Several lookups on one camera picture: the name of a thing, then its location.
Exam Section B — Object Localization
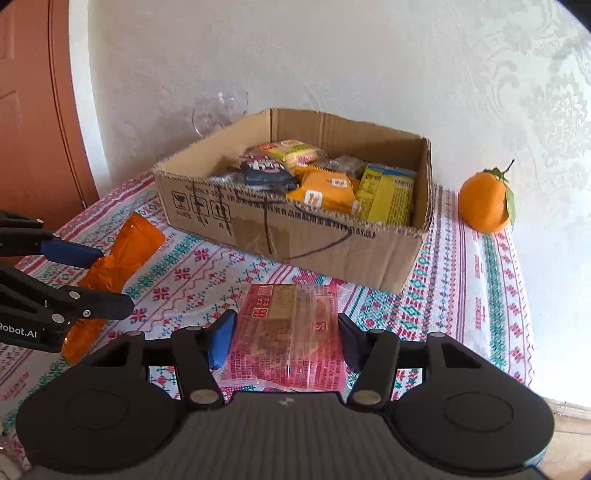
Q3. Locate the patterned tablecloth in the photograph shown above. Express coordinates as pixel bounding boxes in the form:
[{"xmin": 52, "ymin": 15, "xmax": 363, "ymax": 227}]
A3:
[{"xmin": 0, "ymin": 172, "xmax": 535, "ymax": 471}]

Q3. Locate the cardboard box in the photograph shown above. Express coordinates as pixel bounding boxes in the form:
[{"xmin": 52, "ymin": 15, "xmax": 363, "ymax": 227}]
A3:
[{"xmin": 153, "ymin": 108, "xmax": 434, "ymax": 293}]

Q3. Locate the small grey clear packet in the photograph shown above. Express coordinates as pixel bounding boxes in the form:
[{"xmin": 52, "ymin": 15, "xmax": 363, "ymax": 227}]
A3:
[{"xmin": 315, "ymin": 155, "xmax": 368, "ymax": 180}]

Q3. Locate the orange tangerine with leaf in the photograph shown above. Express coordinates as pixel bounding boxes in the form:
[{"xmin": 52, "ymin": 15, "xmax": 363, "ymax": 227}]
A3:
[{"xmin": 458, "ymin": 160, "xmax": 516, "ymax": 234}]

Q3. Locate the yellow bread snack packet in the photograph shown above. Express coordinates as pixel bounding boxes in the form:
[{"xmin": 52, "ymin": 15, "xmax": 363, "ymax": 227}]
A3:
[{"xmin": 249, "ymin": 139, "xmax": 327, "ymax": 172}]

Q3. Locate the yellow long snack pack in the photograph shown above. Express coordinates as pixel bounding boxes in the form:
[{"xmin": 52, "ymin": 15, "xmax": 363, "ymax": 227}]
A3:
[{"xmin": 356, "ymin": 163, "xmax": 416, "ymax": 226}]

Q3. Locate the black red snack packet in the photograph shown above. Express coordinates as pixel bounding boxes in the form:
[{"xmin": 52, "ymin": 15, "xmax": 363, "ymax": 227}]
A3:
[{"xmin": 238, "ymin": 154, "xmax": 298, "ymax": 192}]

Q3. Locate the brown wooden door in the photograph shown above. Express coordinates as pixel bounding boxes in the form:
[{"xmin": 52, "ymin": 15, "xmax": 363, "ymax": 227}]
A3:
[{"xmin": 0, "ymin": 0, "xmax": 98, "ymax": 231}]

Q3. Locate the white spicy strips bag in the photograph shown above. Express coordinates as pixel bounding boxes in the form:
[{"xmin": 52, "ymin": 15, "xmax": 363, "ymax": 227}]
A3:
[{"xmin": 207, "ymin": 169, "xmax": 245, "ymax": 185}]

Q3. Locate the pink clear snack packet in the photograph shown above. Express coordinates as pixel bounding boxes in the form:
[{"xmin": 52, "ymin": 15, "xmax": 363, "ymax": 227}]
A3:
[{"xmin": 215, "ymin": 284, "xmax": 346, "ymax": 392}]

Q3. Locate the orange square snack packet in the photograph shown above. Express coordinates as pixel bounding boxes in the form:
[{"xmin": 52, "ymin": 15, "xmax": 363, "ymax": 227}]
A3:
[{"xmin": 286, "ymin": 165, "xmax": 359, "ymax": 216}]

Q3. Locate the clear glass mug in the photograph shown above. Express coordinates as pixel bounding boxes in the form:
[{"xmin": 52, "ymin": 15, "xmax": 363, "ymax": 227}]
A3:
[{"xmin": 190, "ymin": 91, "xmax": 249, "ymax": 140}]

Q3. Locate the orange foil bag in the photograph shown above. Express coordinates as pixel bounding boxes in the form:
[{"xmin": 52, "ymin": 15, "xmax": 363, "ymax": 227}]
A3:
[{"xmin": 61, "ymin": 213, "xmax": 165, "ymax": 364}]

